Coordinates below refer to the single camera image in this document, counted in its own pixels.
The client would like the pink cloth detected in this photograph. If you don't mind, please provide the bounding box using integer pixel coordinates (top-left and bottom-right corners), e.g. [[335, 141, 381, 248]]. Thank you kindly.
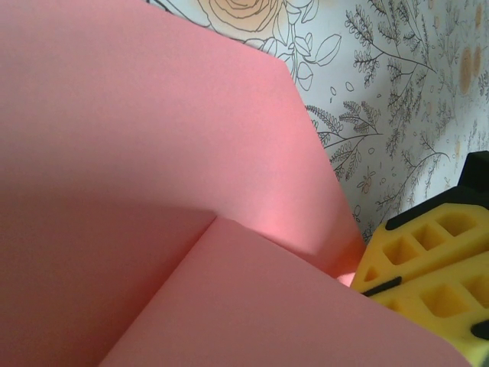
[[0, 0, 477, 367]]

